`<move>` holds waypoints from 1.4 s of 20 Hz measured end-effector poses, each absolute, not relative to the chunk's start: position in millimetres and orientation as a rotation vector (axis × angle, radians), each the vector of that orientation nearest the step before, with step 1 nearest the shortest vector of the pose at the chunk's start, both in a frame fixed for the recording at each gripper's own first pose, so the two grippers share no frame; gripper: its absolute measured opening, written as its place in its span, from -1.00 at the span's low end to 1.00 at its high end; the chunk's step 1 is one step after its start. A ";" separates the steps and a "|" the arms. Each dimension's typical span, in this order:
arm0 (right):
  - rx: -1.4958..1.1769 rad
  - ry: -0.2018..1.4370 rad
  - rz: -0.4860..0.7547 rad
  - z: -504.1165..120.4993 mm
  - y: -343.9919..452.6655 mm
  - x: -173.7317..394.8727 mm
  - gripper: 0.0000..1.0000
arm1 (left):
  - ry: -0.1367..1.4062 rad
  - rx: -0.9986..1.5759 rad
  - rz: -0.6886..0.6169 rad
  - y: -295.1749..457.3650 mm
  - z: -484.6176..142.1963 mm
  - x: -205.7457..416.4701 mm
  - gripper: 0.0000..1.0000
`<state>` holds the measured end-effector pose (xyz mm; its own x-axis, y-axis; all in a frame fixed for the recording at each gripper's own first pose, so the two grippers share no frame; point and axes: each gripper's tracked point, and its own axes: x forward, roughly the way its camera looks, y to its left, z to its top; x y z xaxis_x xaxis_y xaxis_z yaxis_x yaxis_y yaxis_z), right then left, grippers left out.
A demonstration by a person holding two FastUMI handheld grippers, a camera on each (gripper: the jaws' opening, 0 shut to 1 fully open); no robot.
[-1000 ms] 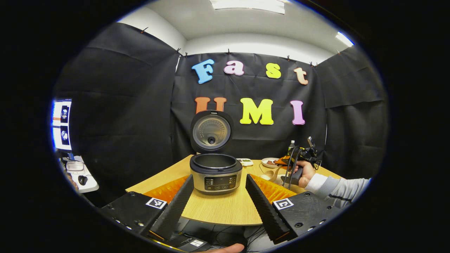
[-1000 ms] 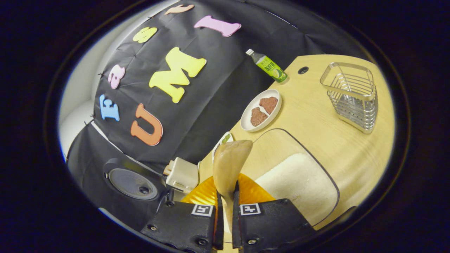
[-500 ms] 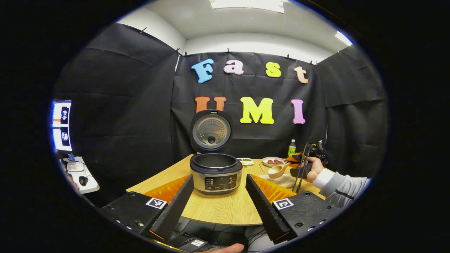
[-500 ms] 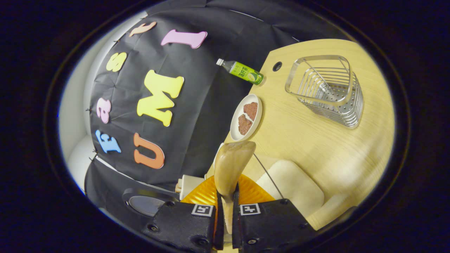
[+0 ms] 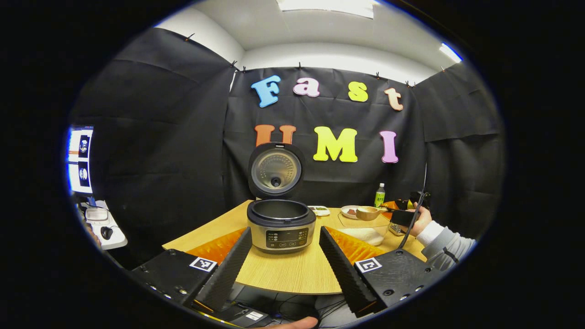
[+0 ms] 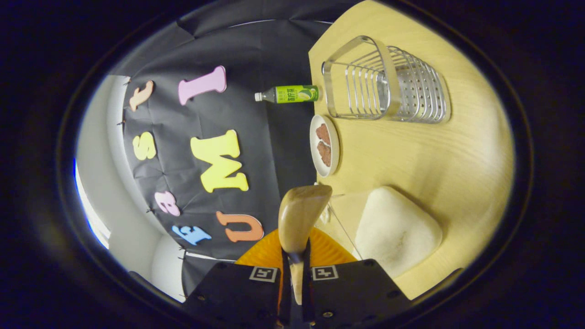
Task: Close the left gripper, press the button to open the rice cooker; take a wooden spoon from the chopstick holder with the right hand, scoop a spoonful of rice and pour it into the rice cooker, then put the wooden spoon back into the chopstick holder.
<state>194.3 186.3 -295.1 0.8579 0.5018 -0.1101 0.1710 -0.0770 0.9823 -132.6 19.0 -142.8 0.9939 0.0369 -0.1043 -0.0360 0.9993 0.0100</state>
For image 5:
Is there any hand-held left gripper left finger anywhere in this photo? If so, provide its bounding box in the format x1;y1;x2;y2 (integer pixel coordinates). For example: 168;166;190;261
130;226;253;313

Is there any white side desk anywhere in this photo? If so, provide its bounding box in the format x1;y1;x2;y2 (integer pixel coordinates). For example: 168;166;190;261
78;201;128;249

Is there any small ceiling light panel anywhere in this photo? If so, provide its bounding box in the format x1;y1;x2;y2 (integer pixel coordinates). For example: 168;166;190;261
440;42;463;64

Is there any black backdrop cloth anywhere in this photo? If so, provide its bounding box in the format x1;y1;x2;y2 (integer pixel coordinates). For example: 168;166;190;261
69;27;505;268

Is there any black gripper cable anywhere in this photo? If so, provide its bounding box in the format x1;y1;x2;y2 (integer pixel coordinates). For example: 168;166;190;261
397;192;430;249

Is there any computer monitor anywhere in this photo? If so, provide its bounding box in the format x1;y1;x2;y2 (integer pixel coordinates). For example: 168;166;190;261
66;127;94;195

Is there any large ceiling light panel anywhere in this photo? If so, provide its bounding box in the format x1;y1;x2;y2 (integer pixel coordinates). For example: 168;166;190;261
277;0;380;19

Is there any wooden spoon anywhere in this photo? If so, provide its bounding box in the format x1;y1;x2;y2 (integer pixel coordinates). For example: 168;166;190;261
356;206;390;222

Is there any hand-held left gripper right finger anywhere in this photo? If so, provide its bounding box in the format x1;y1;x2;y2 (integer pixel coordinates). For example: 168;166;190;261
319;226;446;318

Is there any black box with white label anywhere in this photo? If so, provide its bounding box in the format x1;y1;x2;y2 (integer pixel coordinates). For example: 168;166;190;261
219;304;271;328

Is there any white round plate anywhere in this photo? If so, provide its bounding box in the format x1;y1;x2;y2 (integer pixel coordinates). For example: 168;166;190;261
340;205;366;220

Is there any dark grey rice cooker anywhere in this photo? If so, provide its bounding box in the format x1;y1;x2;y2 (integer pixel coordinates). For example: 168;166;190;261
247;143;317;254

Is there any clear glass bowl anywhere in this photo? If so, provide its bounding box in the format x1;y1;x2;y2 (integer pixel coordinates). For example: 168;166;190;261
337;212;389;246

